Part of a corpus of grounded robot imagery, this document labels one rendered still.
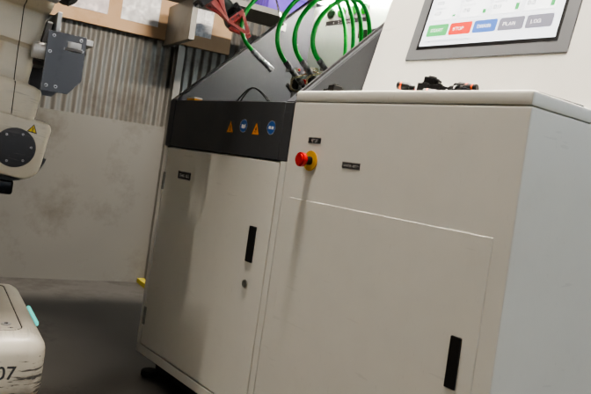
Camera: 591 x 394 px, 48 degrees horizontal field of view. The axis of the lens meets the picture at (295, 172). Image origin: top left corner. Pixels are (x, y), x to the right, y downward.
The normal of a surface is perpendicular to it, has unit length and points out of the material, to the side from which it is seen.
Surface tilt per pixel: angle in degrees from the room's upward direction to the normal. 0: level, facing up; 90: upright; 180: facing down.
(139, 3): 90
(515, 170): 90
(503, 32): 76
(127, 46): 90
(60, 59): 90
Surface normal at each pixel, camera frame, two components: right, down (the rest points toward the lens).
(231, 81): 0.62, 0.09
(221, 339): -0.77, -0.11
